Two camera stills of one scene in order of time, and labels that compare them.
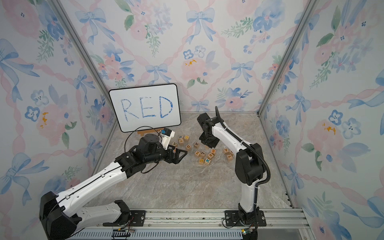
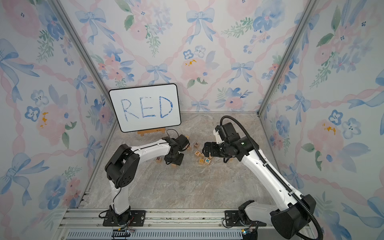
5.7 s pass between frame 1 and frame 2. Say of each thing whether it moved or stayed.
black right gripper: moved
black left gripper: stayed
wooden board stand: stayed
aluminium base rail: stayed
